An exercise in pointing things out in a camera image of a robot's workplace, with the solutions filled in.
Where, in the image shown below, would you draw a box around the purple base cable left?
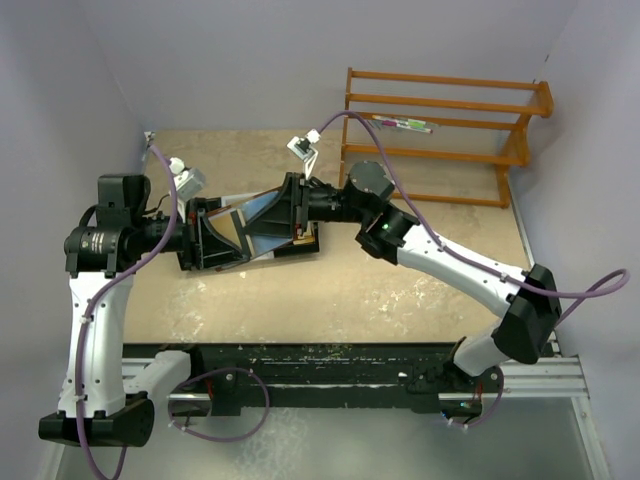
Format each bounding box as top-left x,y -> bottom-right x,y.
167,367 -> 272,443

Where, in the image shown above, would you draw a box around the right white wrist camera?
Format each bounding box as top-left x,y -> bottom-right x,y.
287,129 -> 321,179

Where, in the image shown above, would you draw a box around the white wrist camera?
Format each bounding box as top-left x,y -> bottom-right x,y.
169,157 -> 206,219
287,129 -> 321,179

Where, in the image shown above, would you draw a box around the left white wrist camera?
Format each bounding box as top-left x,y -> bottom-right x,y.
169,157 -> 206,219

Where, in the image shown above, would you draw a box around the orange wooden rack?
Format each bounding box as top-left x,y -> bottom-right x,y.
337,67 -> 555,209

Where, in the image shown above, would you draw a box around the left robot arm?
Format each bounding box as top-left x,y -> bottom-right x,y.
38,174 -> 230,447

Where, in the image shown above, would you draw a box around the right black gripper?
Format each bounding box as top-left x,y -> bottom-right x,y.
242,175 -> 367,240

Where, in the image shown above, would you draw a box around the brown leather card holder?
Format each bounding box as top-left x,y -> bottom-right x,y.
198,188 -> 299,271

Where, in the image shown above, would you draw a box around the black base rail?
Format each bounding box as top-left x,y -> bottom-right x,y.
122,342 -> 504,416

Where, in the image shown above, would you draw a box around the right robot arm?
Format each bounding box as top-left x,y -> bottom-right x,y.
244,162 -> 560,391

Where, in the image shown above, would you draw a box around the coloured markers on rack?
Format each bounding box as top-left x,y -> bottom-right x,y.
372,115 -> 436,134

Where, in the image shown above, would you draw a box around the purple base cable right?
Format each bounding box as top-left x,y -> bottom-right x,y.
444,364 -> 505,432

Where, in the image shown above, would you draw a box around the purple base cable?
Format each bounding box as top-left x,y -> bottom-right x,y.
167,367 -> 272,443
444,364 -> 505,432

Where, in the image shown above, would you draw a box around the black right bin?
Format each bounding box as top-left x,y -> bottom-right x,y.
274,222 -> 320,258

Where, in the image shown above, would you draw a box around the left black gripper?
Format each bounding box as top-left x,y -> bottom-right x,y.
134,197 -> 251,272

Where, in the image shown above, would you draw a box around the gold credit card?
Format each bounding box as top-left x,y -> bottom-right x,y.
209,209 -> 248,251

